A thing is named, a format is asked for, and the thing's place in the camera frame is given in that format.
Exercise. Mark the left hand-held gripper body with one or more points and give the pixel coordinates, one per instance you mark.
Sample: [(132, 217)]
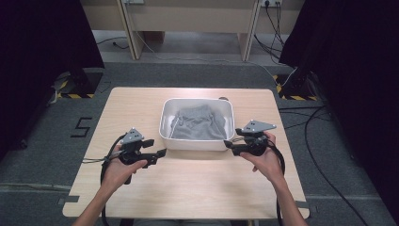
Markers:
[(131, 147)]

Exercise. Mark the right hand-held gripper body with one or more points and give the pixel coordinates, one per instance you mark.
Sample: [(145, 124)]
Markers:
[(254, 138)]

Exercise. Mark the white plastic basin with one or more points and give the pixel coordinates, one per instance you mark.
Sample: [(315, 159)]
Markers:
[(197, 144)]

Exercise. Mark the grey sweatpants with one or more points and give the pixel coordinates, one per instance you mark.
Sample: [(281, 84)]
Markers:
[(198, 124)]

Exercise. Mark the person's left hand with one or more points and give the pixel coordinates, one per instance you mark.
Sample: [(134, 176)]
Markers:
[(120, 172)]

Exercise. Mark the person's right hand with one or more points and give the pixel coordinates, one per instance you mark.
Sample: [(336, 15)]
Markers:
[(266, 164)]

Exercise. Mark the stand base with striped tape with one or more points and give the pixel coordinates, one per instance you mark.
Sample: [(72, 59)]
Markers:
[(298, 89), (84, 84)]

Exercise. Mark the light wooden desk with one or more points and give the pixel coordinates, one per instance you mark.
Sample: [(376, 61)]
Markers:
[(191, 23)]

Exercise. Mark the black curtain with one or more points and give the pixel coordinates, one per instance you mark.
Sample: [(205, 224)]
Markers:
[(37, 62), (354, 62)]

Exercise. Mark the white wall socket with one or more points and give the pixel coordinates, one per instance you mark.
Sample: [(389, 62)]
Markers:
[(271, 2)]

